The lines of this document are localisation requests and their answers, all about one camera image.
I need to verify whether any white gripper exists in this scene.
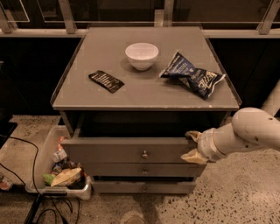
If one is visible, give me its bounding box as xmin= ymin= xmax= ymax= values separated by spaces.
xmin=181 ymin=128 xmax=228 ymax=165

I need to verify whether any grey top drawer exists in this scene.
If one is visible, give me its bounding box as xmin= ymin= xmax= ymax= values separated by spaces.
xmin=60 ymin=111 xmax=205 ymax=165

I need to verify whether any grey drawer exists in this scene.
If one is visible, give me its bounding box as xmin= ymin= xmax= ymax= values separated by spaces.
xmin=60 ymin=111 xmax=205 ymax=165
xmin=92 ymin=180 xmax=196 ymax=194
xmin=83 ymin=163 xmax=206 ymax=177

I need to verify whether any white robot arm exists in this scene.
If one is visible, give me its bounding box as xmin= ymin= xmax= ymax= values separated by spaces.
xmin=181 ymin=81 xmax=280 ymax=165

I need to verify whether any grey drawer cabinet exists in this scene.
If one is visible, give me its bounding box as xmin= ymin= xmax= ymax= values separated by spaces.
xmin=52 ymin=27 xmax=241 ymax=182

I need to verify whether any grey bottom drawer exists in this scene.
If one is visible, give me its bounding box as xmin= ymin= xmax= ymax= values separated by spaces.
xmin=92 ymin=180 xmax=196 ymax=194

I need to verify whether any grey middle drawer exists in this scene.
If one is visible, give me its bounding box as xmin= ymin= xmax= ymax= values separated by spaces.
xmin=83 ymin=163 xmax=206 ymax=177

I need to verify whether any blue chip bag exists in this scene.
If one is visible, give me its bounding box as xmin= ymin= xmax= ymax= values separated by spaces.
xmin=159 ymin=52 xmax=225 ymax=100

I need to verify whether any black snack packet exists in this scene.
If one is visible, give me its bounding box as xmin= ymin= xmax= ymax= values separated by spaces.
xmin=88 ymin=70 xmax=124 ymax=94

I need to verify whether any white ceramic bowl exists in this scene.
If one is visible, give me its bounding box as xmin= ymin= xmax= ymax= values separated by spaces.
xmin=125 ymin=43 xmax=159 ymax=71

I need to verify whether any yellow snack bag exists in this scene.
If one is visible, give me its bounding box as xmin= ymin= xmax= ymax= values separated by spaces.
xmin=51 ymin=168 xmax=81 ymax=186

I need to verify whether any orange soda can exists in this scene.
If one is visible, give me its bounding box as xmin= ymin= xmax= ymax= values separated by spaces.
xmin=58 ymin=136 xmax=67 ymax=144

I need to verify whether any white labelled bottle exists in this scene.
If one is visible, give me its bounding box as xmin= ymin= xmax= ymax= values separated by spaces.
xmin=52 ymin=150 xmax=67 ymax=163

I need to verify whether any blue drink can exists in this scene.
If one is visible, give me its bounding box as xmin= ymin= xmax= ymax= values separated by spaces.
xmin=52 ymin=164 xmax=62 ymax=175

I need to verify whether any clear plastic storage bin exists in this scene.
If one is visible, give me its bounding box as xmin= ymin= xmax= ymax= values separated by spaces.
xmin=25 ymin=125 xmax=92 ymax=200

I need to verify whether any green snack packet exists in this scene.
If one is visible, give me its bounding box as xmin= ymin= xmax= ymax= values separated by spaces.
xmin=43 ymin=173 xmax=55 ymax=186

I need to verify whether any metal window railing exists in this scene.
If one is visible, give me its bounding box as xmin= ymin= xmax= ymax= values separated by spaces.
xmin=0 ymin=0 xmax=280 ymax=39

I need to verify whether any black power strip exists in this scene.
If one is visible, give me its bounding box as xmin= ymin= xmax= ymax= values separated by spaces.
xmin=24 ymin=194 xmax=43 ymax=224

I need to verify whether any red white object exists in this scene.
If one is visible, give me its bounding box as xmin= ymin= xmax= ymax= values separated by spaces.
xmin=0 ymin=174 xmax=13 ymax=191

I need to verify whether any black cable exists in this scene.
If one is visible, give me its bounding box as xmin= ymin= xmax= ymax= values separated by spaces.
xmin=0 ymin=136 xmax=81 ymax=224

